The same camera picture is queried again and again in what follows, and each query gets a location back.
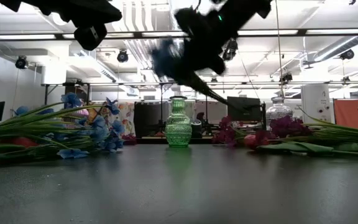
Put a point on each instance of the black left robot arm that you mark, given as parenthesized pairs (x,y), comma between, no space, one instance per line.
(9,4)

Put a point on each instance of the black partition panel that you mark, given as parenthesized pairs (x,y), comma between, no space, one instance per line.
(149,118)

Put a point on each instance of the black overhead light bar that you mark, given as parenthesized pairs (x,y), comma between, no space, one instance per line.
(137,35)

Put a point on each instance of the clear glass vase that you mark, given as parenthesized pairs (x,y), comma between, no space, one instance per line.
(278,110)

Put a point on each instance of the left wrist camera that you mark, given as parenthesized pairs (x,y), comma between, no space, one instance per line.
(89,39)

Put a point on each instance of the green glass vase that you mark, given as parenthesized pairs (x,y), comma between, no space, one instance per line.
(178,130)

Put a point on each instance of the person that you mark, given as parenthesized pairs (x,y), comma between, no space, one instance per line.
(201,116)

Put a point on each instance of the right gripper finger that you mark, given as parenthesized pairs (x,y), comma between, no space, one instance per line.
(191,60)
(216,66)

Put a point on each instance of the blue artificial flower bunch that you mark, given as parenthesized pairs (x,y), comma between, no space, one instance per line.
(109,137)
(166,59)

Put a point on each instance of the orange partition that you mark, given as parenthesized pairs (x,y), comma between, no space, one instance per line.
(350,113)

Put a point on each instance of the grey partition panel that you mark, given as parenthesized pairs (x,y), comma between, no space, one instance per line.
(216,112)

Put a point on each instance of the black background table frame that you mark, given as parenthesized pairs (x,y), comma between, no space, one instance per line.
(46,96)

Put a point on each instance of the floral patterned cloth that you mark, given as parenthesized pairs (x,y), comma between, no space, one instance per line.
(127,118)

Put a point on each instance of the white cabinet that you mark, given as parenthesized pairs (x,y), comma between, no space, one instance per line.
(315,102)

